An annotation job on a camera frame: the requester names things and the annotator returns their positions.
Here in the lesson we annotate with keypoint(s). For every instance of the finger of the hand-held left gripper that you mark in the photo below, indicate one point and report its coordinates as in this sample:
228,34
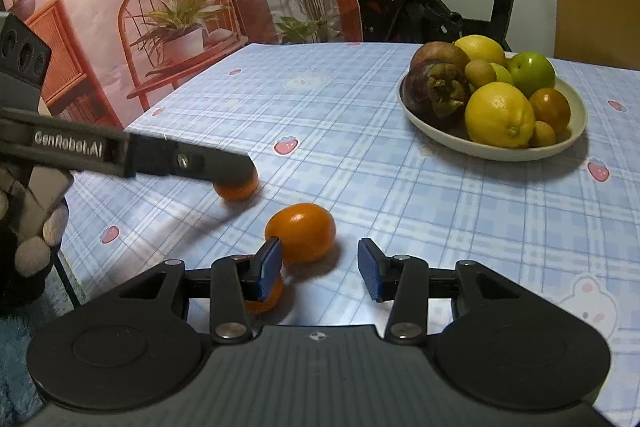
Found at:
200,162

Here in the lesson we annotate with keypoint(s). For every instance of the yellow lemon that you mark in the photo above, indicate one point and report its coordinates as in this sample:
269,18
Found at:
480,49
497,114

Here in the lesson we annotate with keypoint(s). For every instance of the orange tangerine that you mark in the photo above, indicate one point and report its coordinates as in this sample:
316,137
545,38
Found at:
305,232
239,191
260,307

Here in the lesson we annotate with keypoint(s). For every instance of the teal fluffy rug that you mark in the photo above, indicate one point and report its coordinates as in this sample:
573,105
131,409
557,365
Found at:
20,357

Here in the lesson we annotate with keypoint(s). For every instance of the dark purple mangosteen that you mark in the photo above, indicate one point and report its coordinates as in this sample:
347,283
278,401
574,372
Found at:
420,97

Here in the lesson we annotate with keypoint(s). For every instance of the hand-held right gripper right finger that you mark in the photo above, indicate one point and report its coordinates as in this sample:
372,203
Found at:
370,269

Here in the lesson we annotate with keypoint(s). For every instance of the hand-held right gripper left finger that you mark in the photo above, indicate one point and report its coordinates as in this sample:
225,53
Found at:
270,267

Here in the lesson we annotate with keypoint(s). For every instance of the small brown orange fruit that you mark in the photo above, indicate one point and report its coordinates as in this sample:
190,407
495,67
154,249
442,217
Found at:
550,107

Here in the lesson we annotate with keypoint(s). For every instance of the green apple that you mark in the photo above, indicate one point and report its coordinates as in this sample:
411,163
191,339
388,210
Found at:
532,72

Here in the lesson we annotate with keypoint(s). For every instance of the cream round plate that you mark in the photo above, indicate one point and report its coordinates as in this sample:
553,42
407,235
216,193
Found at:
450,139

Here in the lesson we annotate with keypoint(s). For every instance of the small green fruit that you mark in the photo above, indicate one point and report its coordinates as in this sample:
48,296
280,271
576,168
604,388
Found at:
502,76

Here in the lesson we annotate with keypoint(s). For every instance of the pale yellow longan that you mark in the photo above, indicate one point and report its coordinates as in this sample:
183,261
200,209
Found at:
542,134

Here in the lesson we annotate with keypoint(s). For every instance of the person's left hand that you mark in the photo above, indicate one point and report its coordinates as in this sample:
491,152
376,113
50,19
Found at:
32,257

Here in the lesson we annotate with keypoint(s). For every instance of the brown passion fruit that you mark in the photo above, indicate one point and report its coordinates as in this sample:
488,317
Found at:
437,54

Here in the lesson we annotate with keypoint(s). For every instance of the blue plaid tablecloth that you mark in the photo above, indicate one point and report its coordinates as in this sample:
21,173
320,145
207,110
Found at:
350,132

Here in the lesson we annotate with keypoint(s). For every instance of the black table leg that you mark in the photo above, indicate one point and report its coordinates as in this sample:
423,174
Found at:
67,279

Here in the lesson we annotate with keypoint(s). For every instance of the brown longan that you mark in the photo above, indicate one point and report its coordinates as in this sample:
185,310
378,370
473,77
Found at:
480,73

